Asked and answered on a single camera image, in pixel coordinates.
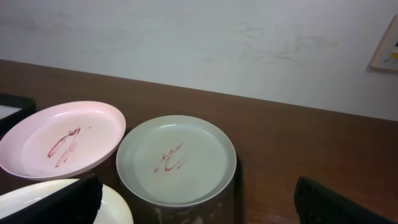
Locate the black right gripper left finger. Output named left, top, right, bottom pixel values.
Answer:
left=1, top=174, right=103, bottom=224

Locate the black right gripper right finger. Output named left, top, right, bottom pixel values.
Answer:
left=294, top=177, right=396, bottom=224

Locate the cream white plate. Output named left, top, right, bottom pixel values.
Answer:
left=1, top=179, right=134, bottom=224

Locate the pink plate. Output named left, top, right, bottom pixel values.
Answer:
left=1, top=101, right=126, bottom=180

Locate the grey-green plate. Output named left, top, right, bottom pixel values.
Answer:
left=116, top=115, right=237, bottom=208

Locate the dark brown plastic tray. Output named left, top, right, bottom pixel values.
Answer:
left=0, top=149, right=246, bottom=224

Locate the white soapy sponge tray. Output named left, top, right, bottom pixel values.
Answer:
left=1, top=93, right=36, bottom=134

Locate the beige wall socket plate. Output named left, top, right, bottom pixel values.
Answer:
left=370, top=15, right=397, bottom=72

